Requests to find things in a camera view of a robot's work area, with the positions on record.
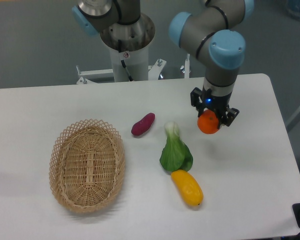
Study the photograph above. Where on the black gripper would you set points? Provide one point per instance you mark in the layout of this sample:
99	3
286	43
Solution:
203	99

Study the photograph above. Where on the woven wicker basket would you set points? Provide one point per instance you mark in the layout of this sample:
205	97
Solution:
87	166

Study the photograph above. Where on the purple sweet potato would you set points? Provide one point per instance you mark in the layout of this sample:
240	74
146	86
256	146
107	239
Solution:
142	126

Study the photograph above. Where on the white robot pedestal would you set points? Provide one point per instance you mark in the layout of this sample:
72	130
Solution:
126	66

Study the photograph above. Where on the green bok choy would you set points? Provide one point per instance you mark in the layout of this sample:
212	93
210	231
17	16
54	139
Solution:
175	155

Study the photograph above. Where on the orange fruit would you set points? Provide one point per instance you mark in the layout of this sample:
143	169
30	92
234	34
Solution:
208	122

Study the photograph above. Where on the yellow mango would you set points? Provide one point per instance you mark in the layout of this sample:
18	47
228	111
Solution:
188	187

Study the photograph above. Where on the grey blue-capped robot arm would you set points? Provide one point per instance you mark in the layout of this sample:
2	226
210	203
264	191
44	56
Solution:
209	37

